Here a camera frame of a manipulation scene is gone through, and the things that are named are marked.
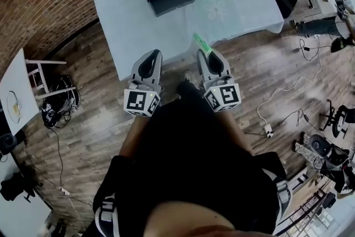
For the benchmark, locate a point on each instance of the person's right forearm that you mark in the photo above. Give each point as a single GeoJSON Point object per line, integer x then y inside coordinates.
{"type": "Point", "coordinates": [237, 130]}

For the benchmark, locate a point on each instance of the person's left forearm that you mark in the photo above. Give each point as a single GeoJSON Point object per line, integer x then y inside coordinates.
{"type": "Point", "coordinates": [131, 133]}

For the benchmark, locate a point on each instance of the round glass lid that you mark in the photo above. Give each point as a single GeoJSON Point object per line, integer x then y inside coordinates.
{"type": "Point", "coordinates": [14, 106]}

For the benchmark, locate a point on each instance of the person's black clothing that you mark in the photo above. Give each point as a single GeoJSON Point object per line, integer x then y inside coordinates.
{"type": "Point", "coordinates": [194, 152]}

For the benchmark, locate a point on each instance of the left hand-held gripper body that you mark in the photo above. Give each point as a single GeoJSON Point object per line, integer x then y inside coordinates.
{"type": "Point", "coordinates": [136, 102]}

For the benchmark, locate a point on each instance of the black office chair base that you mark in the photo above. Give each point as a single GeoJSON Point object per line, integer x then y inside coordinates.
{"type": "Point", "coordinates": [337, 119]}

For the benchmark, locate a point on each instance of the metal railing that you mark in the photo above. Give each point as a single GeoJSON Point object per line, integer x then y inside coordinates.
{"type": "Point", "coordinates": [308, 202]}

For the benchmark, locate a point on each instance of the white side table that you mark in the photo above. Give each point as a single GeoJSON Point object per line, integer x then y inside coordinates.
{"type": "Point", "coordinates": [16, 77]}

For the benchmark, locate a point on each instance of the black round speaker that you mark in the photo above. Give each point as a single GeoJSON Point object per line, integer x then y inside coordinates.
{"type": "Point", "coordinates": [7, 143]}

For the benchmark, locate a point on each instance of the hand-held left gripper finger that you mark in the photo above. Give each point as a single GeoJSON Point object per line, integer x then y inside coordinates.
{"type": "Point", "coordinates": [136, 68]}
{"type": "Point", "coordinates": [158, 69]}

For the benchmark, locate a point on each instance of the white power strip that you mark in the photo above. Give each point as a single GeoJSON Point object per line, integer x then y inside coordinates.
{"type": "Point", "coordinates": [65, 192]}
{"type": "Point", "coordinates": [269, 131]}

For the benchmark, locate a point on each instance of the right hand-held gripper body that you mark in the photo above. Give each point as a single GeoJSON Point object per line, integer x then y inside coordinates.
{"type": "Point", "coordinates": [226, 95]}

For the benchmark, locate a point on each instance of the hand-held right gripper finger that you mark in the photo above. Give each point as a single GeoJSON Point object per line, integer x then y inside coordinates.
{"type": "Point", "coordinates": [225, 66]}
{"type": "Point", "coordinates": [203, 66]}

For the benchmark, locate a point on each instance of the white wooden stool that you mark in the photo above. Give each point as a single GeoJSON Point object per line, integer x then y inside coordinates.
{"type": "Point", "coordinates": [41, 77]}

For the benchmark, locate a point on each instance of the light blue flowered tablecloth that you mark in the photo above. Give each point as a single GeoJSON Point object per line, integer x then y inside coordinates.
{"type": "Point", "coordinates": [238, 0]}

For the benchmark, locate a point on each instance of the black and grey machine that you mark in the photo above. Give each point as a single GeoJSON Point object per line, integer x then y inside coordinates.
{"type": "Point", "coordinates": [319, 147]}

